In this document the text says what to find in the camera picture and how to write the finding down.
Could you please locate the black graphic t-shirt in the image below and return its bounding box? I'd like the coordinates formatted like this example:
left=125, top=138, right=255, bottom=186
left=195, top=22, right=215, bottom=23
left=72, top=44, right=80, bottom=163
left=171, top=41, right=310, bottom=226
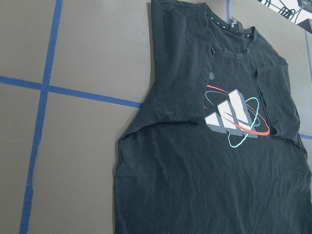
left=114, top=0, right=312, bottom=234

